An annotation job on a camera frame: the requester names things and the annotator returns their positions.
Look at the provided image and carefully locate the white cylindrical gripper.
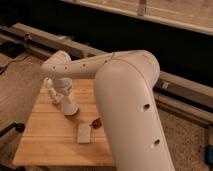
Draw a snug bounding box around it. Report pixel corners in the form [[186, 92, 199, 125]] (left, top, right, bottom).
[[54, 78, 72, 96]]

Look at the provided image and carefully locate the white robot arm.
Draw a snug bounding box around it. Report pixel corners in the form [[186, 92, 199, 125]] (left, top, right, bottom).
[[41, 50, 175, 171]]

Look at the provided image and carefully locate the white cloth piece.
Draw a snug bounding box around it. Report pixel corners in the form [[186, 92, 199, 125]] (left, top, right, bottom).
[[77, 123, 91, 144]]

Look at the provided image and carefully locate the brown sausage toy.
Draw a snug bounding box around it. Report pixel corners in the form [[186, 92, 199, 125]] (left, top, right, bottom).
[[90, 118, 101, 129]]

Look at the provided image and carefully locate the wooden board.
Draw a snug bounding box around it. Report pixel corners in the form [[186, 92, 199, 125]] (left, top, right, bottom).
[[13, 80, 114, 166]]

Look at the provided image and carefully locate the black cable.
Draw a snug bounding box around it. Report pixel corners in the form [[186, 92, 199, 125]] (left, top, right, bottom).
[[0, 54, 31, 75]]

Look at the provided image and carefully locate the metal rail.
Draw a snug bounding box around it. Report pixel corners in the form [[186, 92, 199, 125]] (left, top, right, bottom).
[[0, 23, 213, 125]]

